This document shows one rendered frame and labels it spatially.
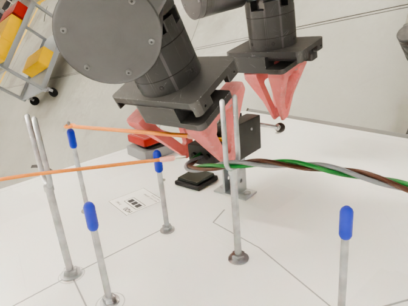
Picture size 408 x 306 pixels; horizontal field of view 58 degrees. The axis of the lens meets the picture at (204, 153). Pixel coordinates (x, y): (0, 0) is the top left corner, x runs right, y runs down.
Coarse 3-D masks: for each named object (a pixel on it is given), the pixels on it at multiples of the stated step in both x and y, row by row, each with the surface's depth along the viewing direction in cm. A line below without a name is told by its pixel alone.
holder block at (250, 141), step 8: (240, 120) 40; (248, 120) 39; (256, 120) 41; (240, 128) 38; (248, 128) 40; (256, 128) 41; (240, 136) 39; (248, 136) 40; (256, 136) 41; (240, 144) 39; (248, 144) 40; (256, 144) 42; (240, 152) 39; (248, 152) 40
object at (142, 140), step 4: (128, 136) 58; (132, 136) 57; (136, 136) 57; (140, 136) 57; (144, 136) 56; (148, 136) 56; (128, 140) 58; (132, 140) 57; (136, 140) 56; (140, 140) 55; (144, 140) 55; (148, 140) 55; (152, 140) 56; (140, 144) 56; (144, 144) 55; (148, 144) 55; (152, 144) 56; (156, 144) 57
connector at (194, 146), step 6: (192, 144) 37; (198, 144) 37; (192, 150) 37; (198, 150) 37; (204, 150) 36; (192, 156) 37; (204, 156) 36; (210, 156) 36; (198, 162) 37; (204, 162) 37; (210, 162) 36; (216, 162) 36
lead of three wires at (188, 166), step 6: (198, 156) 36; (186, 162) 34; (192, 162) 35; (222, 162) 29; (234, 162) 28; (186, 168) 32; (192, 168) 31; (198, 168) 30; (204, 168) 30; (210, 168) 29; (216, 168) 29; (222, 168) 29; (234, 168) 28
